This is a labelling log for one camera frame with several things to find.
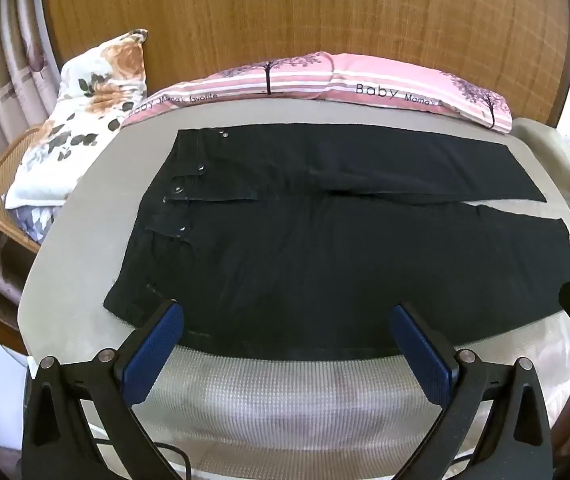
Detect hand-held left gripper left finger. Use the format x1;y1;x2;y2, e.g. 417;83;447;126
21;299;186;480

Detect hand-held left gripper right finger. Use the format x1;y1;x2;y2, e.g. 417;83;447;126
387;301;554;480

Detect black pants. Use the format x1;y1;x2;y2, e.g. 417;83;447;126
104;128;570;362

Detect beige blanket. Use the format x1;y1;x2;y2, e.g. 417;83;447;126
511;116;570;273

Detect grey floral cloth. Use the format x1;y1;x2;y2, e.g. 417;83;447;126
12;204;62;245

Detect floral pillow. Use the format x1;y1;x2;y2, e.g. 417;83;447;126
5;29;149;210

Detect pink striped pillow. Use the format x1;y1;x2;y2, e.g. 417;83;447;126
122;51;337;126
327;53;514;134

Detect patterned curtain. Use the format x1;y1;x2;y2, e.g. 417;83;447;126
0;0;62;306

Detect wooden headboard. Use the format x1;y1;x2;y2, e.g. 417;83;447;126
35;0;570;128

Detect black cable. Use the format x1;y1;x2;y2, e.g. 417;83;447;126
94;437;192;480

